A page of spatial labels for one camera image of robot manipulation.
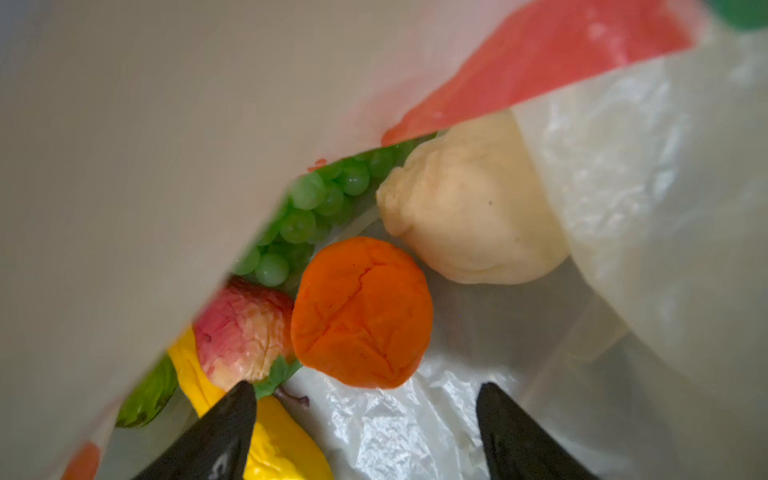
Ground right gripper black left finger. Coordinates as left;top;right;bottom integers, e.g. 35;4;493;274
135;381;257;480

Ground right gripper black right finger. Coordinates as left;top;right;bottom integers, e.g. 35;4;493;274
476;382;597;480

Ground red pink fake apple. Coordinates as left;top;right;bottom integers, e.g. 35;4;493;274
192;276;296;390

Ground orange fake fruit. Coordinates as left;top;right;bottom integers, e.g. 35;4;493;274
291;237;434;389

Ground yellow plastic bag fruit print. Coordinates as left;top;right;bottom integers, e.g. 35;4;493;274
1;1;767;479

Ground yellow fake banana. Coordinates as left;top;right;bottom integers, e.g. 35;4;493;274
168;329;333;480

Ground green fake leaf vegetable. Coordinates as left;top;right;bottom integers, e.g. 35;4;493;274
115;355;178;429

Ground green fake grapes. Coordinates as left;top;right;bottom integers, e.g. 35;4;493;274
231;134;434;290

